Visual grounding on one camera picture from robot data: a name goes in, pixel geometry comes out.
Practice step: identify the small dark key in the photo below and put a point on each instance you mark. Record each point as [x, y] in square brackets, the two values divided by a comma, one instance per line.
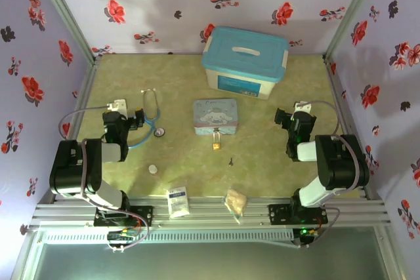
[231, 162]

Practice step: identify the blue cartoon dog tin box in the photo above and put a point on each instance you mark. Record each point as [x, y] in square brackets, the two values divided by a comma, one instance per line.
[215, 116]

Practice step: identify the brass padlock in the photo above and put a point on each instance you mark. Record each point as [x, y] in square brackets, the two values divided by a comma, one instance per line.
[216, 146]

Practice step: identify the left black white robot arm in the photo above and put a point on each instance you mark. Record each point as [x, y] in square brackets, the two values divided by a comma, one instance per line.
[70, 168]

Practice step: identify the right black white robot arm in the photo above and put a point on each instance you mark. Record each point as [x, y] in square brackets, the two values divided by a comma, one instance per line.
[341, 162]

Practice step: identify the blue stethoscope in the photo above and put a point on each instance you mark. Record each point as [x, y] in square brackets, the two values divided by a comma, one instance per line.
[159, 132]

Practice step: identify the white round disc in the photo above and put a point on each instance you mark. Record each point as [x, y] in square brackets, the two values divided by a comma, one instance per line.
[153, 169]

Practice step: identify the white storage box blue lid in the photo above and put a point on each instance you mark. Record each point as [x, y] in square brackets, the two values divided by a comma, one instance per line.
[246, 63]

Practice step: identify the white paper packet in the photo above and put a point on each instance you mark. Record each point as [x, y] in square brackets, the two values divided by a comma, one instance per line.
[178, 201]

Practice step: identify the clear bag of cotton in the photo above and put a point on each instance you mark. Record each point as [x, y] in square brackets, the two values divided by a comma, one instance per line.
[237, 201]

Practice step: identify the right green circuit board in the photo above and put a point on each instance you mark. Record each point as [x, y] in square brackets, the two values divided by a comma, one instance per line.
[307, 232]

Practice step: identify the green circuit board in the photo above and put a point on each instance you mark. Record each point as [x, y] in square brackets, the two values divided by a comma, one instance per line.
[307, 232]
[119, 236]

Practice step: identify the left green circuit board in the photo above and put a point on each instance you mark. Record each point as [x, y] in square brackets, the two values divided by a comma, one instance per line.
[119, 236]

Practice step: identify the aluminium side rail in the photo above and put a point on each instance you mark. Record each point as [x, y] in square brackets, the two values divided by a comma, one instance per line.
[344, 109]
[80, 103]

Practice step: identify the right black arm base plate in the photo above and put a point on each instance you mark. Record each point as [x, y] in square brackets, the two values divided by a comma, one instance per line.
[277, 214]

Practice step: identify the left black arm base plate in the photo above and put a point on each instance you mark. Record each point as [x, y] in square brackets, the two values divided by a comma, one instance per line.
[144, 214]

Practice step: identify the aluminium front frame rails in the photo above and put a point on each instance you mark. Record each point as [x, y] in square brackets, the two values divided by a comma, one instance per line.
[210, 215]

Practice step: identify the aluminium frame post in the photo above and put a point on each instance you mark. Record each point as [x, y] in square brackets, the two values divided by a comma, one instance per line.
[354, 8]
[62, 11]

